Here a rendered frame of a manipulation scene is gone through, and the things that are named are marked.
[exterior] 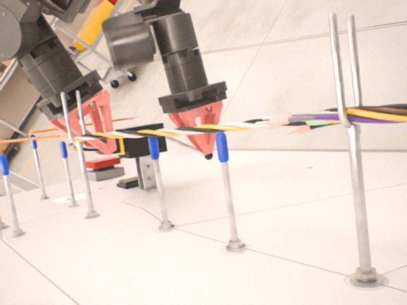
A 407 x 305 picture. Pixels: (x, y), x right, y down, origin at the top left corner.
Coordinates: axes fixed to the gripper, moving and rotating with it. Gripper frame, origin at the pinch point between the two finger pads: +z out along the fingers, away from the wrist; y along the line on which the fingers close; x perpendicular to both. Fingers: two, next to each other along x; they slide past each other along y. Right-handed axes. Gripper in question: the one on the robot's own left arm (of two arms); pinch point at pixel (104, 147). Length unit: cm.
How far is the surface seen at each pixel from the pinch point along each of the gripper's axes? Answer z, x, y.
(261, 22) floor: 28, 195, -180
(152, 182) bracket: 7.8, 2.6, 0.9
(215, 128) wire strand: -1.9, 0.3, 27.9
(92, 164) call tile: 4.8, 1.3, -18.8
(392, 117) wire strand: -1.1, 1.5, 40.6
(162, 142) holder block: 3.8, 6.5, 2.0
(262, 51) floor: 41, 169, -162
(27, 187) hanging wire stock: 13, -6, -88
